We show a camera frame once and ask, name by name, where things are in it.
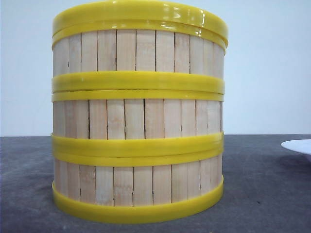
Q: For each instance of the yellow bamboo steamer lid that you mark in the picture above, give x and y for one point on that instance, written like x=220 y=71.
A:
x=140 y=14

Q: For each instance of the bamboo steamer basket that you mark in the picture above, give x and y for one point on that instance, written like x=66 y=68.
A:
x=131 y=195
x=137 y=131
x=138 y=60

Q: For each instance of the white plate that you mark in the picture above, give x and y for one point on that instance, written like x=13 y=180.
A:
x=302 y=146

